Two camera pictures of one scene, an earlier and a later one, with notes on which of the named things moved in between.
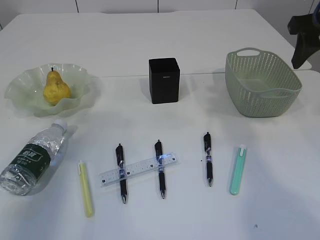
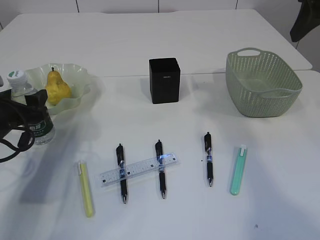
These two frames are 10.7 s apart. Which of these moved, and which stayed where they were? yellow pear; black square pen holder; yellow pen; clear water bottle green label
Moved: clear water bottle green label
Stayed: yellow pear; yellow pen; black square pen holder
